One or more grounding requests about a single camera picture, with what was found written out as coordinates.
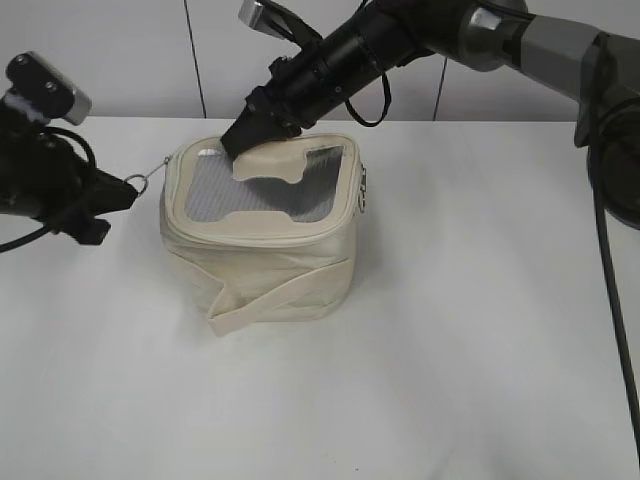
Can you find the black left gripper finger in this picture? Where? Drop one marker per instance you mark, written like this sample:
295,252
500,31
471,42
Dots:
112,194

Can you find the cream canvas zipper bag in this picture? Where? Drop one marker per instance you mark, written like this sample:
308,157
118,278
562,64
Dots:
269,237

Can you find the metal right zipper pull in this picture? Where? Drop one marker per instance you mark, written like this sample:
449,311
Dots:
361,198

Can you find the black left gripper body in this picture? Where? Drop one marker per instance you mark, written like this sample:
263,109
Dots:
75,218

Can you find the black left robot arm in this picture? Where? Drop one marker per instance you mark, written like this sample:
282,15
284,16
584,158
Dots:
51,176

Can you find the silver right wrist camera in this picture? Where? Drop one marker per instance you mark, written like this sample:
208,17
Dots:
257,15

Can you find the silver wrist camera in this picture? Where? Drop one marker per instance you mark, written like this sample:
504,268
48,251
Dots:
257,15
42,92

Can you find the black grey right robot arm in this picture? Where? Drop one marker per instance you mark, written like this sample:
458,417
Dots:
597,69

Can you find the metal ring zipper pull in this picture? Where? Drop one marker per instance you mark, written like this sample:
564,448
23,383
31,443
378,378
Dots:
140,181

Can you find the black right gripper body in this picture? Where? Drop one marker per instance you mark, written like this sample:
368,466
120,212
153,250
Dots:
289,101

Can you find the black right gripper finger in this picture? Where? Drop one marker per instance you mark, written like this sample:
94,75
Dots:
252,129

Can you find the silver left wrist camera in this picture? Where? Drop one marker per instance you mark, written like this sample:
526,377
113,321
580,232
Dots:
42,92

